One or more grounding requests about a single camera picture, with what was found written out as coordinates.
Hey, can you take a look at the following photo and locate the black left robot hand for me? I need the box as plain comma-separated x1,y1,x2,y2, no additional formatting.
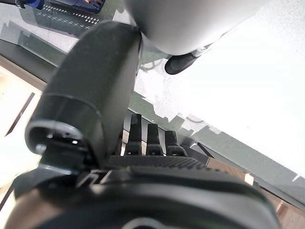
4,21,281,229

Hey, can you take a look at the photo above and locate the blue object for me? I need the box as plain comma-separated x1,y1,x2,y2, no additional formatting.
30,0,45,10

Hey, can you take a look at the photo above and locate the blue and orange package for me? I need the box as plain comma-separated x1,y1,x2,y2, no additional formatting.
71,0,106,10

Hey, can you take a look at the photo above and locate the silver robot leg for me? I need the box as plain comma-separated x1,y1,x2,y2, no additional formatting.
123,0,265,56

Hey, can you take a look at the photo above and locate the black robot foot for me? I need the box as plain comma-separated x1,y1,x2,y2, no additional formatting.
164,50,208,75

